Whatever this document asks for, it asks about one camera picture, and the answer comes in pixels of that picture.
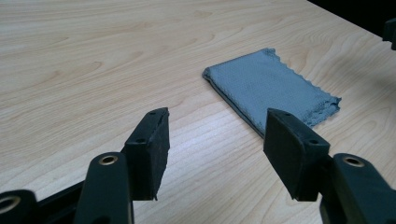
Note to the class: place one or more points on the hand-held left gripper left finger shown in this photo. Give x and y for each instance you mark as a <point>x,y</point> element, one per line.
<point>149,155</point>

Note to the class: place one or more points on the grey cloth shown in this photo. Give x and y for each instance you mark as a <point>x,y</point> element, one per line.
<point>267,84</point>

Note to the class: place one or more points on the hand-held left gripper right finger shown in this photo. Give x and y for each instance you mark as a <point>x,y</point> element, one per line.
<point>292,152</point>

